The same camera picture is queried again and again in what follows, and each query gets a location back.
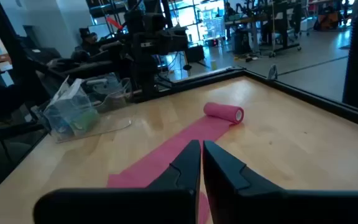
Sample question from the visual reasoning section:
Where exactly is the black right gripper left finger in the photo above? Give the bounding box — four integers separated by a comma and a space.
32, 139, 202, 224

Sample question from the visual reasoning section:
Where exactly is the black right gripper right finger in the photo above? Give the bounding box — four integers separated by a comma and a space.
203, 140, 358, 224

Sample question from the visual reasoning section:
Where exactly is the pink elastic bandage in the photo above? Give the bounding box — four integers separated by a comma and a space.
106, 101, 244, 224

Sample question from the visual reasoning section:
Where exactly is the clear plastic bin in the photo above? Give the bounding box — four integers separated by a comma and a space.
30, 73, 137, 144

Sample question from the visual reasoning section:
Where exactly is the zipper bag with green bandage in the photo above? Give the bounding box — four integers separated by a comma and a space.
67, 93, 101, 134

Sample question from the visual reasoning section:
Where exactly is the zipper bag with blue bandage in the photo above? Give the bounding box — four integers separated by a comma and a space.
44, 78, 80, 138

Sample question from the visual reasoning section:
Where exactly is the black trash bin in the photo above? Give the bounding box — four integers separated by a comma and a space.
233, 28, 252, 54

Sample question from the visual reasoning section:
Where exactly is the black office desk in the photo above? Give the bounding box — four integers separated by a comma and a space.
225, 0, 303, 58

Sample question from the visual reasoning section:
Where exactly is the orange black equipment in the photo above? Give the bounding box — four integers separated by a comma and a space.
314, 11, 341, 32

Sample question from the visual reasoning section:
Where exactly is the black aluminium table frame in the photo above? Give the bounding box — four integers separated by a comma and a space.
0, 66, 358, 205

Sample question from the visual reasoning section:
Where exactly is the black frame clip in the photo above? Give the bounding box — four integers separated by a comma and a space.
267, 63, 278, 81

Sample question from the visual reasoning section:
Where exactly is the black upright post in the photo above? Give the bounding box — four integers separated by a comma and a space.
0, 0, 43, 103

